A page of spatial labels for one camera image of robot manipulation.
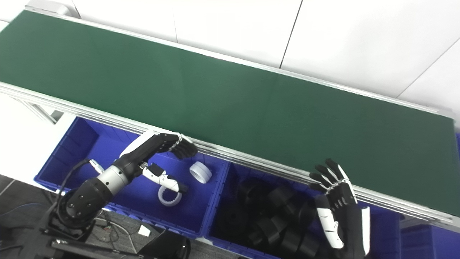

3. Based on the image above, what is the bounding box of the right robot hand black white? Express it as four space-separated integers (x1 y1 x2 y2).
309 158 371 258

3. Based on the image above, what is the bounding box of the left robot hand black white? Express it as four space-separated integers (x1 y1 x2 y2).
119 130 198 194

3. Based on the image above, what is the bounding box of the white ring gear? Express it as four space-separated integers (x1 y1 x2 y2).
189 162 212 184
158 185 183 206

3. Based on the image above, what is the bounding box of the blue bin with black parts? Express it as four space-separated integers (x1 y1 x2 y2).
203 162 401 259

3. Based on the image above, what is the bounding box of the black gear part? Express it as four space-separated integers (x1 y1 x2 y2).
219 205 248 231
268 185 296 210
252 216 284 242
280 230 307 253
239 180 267 202

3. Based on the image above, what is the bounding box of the blue bin with white rings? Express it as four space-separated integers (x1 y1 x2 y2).
34 116 230 238

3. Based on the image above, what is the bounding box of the green conveyor belt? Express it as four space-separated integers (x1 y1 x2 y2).
0 5 460 229
0 10 460 216

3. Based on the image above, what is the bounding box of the aluminium conveyor leg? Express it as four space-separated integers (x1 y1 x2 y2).
14 99 65 124

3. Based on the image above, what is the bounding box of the grey conveyor end housing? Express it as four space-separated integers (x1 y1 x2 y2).
25 0 79 18

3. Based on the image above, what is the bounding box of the black robot torso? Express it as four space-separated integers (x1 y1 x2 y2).
138 230 192 259

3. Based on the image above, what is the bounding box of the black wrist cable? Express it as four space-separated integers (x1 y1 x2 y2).
57 158 105 207

